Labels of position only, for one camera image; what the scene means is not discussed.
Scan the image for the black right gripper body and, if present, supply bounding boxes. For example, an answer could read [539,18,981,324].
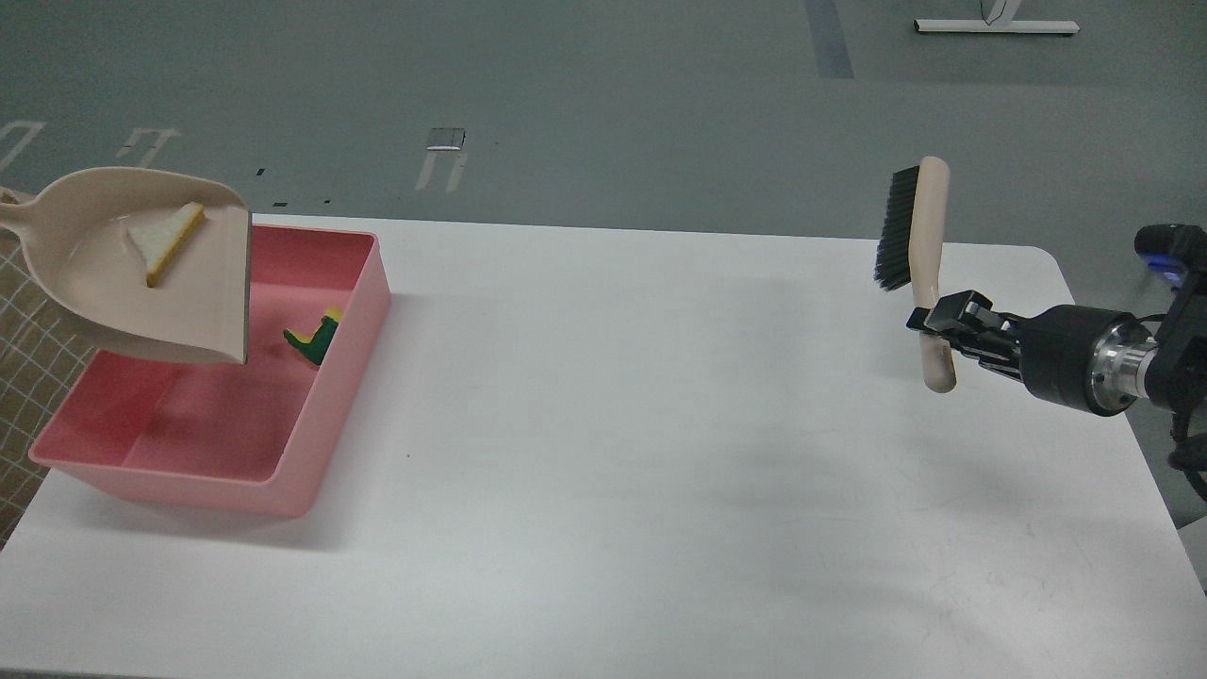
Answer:
[1018,306,1156,417]

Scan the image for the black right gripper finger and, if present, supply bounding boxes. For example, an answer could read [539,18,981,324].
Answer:
[908,289,1020,340]
[944,335,1022,384]

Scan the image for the beige hand brush black bristles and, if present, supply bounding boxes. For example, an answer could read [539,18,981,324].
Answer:
[873,156,958,393]

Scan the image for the yellow green sponge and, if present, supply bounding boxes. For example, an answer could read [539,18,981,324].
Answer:
[282,306,343,365]

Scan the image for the beige plastic dustpan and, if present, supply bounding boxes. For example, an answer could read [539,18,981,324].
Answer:
[2,166,253,364]

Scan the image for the white bread slice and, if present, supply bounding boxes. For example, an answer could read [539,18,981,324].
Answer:
[126,201,206,289]

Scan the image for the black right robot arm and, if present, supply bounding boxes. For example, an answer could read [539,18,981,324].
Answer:
[908,224,1206,494]

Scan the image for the pink plastic bin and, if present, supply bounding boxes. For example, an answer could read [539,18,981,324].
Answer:
[27,224,391,517]

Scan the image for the white table leg base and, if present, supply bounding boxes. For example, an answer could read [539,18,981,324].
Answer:
[914,1,1081,36]

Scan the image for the grey floor socket plate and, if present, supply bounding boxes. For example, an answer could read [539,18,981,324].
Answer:
[425,127,470,152]

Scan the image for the beige checkered cloth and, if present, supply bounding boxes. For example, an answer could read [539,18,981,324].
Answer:
[1,232,93,544]

